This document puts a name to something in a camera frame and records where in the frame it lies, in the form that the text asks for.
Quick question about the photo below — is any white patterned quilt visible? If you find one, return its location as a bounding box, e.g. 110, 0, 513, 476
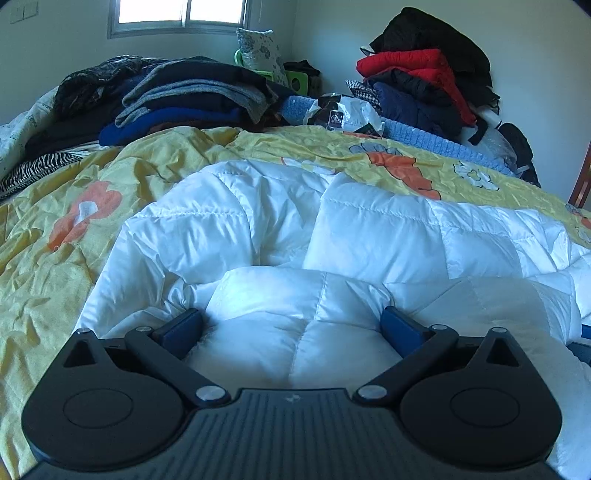
0, 87, 58, 180

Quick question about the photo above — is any light blue knitted blanket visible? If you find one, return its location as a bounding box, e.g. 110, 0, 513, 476
277, 95, 516, 177

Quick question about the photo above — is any wall light switch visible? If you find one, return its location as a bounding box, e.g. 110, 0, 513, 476
7, 1, 39, 24

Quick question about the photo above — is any window with grey frame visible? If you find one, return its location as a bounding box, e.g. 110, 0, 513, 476
108, 0, 250, 38

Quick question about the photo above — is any wooden door frame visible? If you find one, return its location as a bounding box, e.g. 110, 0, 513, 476
568, 145, 591, 208

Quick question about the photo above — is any yellow cartoon print bedspread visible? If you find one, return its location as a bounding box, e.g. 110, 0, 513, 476
1, 126, 590, 479

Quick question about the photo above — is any dark folded clothes stack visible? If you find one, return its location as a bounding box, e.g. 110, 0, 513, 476
24, 56, 294, 160

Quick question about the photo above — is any floral patterned pillow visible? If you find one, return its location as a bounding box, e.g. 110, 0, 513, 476
236, 28, 288, 87

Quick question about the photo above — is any white quilted down jacket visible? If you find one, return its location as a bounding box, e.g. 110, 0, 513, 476
77, 160, 590, 479

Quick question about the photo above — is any zebra striped garment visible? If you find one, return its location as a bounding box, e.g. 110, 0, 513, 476
0, 150, 97, 202

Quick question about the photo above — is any black white plastic bag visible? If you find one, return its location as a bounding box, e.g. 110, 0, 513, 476
304, 94, 385, 137

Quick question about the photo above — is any red and black clothes pile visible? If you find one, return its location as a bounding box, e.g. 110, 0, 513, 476
348, 7, 539, 185

